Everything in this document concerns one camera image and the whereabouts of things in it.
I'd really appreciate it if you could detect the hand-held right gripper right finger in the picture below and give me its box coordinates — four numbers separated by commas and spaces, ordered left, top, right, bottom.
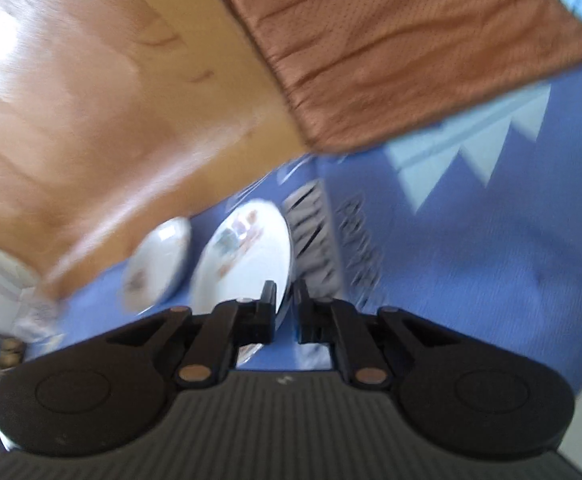
291, 280, 462, 390

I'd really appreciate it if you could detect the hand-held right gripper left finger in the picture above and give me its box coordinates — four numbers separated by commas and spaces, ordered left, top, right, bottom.
105, 281, 278, 388

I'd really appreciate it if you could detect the blue printed blanket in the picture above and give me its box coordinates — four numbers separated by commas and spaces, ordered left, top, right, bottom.
36, 65, 582, 480

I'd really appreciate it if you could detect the wood-pattern vinyl sheet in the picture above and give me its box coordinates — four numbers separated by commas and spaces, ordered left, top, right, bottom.
0, 0, 317, 301

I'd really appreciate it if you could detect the brown cushion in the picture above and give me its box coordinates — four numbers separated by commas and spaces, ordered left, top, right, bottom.
191, 0, 582, 156

